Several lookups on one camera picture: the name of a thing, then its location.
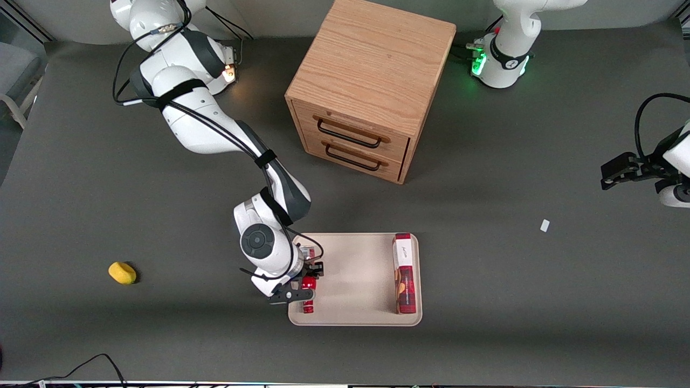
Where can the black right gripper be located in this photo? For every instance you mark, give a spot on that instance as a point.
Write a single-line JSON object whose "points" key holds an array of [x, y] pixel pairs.
{"points": [[312, 268]]}

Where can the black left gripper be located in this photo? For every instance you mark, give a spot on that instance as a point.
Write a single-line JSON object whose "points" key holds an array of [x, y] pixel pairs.
{"points": [[650, 166]]}

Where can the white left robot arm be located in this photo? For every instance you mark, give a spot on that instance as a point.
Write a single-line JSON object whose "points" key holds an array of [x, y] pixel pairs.
{"points": [[509, 48]]}

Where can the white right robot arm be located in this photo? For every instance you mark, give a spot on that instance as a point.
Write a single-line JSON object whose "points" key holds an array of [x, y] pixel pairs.
{"points": [[205, 118]]}

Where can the beige plastic tray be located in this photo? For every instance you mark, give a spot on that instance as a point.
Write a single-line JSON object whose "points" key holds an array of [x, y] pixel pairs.
{"points": [[356, 280]]}

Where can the small white paper scrap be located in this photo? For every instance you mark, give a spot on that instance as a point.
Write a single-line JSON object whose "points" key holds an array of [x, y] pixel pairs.
{"points": [[545, 225]]}

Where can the red white cookie box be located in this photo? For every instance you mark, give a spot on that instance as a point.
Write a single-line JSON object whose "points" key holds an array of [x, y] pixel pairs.
{"points": [[405, 272]]}

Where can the yellow lemon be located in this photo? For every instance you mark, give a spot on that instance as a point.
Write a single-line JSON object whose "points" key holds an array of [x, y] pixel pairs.
{"points": [[122, 272]]}

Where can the wooden two-drawer cabinet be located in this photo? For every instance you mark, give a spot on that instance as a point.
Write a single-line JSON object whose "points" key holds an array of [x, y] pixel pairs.
{"points": [[372, 70]]}

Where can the grey chair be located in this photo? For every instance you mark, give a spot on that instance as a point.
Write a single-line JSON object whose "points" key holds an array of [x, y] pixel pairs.
{"points": [[19, 70]]}

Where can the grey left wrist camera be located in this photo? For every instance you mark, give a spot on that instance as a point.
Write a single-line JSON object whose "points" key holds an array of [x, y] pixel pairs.
{"points": [[675, 196]]}

